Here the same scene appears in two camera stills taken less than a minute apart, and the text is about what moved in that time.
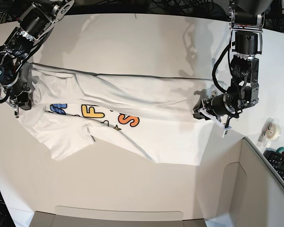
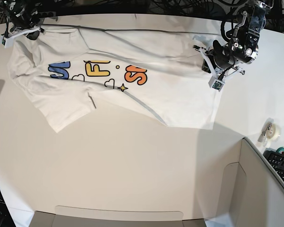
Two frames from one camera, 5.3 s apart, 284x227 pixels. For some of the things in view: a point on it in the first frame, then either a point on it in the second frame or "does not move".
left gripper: [20, 98] → [22, 24]
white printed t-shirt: [155, 115] → [67, 72]
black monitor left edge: [0, 215] does not move
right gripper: [215, 107] → [220, 65]
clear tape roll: [271, 132] does not move
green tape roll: [281, 149] does not move
